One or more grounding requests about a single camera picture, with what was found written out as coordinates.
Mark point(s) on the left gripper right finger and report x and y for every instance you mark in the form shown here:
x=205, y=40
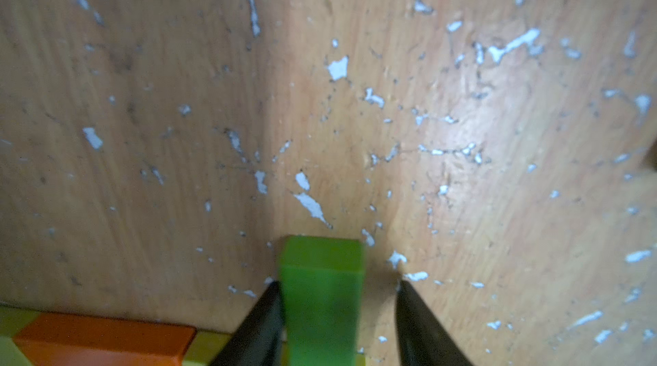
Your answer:
x=421, y=338

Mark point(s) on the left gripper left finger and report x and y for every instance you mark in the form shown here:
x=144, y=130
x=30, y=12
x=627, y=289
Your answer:
x=258, y=340

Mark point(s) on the small green block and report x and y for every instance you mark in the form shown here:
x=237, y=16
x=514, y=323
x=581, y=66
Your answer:
x=322, y=283

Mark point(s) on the yellow block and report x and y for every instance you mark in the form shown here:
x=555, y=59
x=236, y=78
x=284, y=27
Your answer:
x=13, y=320
x=204, y=348

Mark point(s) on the orange block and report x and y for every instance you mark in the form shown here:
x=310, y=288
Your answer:
x=64, y=339

